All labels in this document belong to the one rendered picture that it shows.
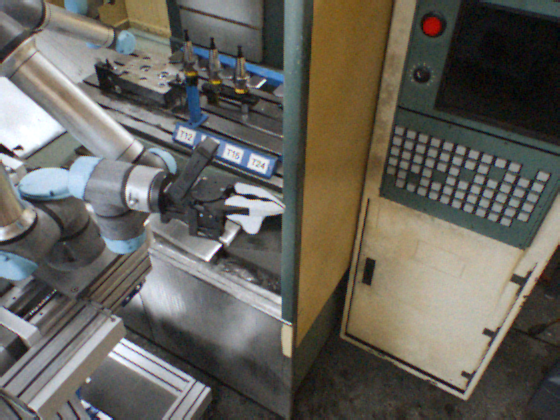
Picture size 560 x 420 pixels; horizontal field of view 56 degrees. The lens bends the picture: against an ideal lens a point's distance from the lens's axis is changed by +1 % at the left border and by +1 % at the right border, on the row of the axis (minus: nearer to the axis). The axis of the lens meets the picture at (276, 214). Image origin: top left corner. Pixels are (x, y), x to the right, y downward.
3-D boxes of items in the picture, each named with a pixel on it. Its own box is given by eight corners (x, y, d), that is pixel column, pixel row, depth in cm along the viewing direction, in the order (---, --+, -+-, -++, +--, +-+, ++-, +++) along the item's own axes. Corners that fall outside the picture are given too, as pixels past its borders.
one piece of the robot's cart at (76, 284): (54, 339, 119) (46, 324, 114) (-12, 299, 127) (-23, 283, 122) (155, 238, 140) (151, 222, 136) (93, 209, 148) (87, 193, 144)
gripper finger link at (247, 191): (288, 221, 86) (235, 210, 88) (289, 192, 83) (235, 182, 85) (283, 232, 84) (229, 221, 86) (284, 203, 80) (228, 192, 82)
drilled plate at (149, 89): (165, 104, 215) (163, 93, 211) (112, 84, 225) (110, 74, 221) (198, 78, 228) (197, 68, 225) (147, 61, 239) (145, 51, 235)
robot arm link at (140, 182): (144, 156, 87) (120, 182, 81) (169, 161, 87) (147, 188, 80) (149, 193, 92) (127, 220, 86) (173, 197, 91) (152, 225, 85)
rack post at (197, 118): (194, 129, 209) (184, 62, 188) (183, 125, 211) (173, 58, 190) (209, 117, 215) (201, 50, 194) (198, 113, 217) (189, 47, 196)
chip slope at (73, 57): (50, 174, 232) (30, 125, 214) (-47, 128, 256) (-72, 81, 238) (175, 83, 286) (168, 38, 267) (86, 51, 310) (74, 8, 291)
